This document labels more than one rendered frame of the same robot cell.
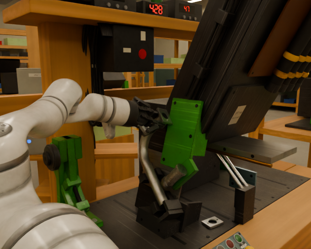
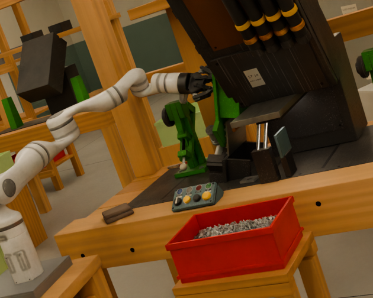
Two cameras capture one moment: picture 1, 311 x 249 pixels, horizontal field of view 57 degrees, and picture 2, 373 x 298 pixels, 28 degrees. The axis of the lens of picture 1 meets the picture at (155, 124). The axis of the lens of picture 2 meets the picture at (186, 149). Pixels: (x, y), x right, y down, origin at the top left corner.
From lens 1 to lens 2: 2.32 m
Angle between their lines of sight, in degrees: 69
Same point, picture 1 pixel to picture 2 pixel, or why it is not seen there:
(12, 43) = not seen: outside the picture
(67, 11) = (151, 9)
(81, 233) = (27, 147)
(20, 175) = (63, 131)
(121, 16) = not seen: outside the picture
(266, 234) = (255, 193)
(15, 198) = (61, 139)
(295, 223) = (290, 188)
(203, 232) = (232, 184)
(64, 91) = (124, 80)
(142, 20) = not seen: outside the picture
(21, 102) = (180, 69)
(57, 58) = (179, 33)
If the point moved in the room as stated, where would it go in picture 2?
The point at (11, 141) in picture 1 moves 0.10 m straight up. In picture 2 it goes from (56, 119) to (45, 91)
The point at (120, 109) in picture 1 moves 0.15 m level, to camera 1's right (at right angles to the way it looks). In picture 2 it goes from (168, 84) to (185, 83)
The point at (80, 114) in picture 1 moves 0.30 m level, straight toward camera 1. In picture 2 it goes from (148, 90) to (79, 120)
